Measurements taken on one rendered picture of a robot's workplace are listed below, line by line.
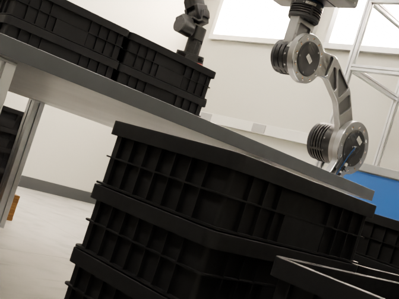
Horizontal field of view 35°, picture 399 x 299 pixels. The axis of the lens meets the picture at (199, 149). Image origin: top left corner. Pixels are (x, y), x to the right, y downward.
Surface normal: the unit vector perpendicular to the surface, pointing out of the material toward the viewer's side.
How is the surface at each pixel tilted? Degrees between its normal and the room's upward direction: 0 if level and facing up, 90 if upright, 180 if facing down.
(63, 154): 90
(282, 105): 90
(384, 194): 90
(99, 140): 90
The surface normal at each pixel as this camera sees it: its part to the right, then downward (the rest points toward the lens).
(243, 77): -0.67, -0.25
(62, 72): 0.67, 0.18
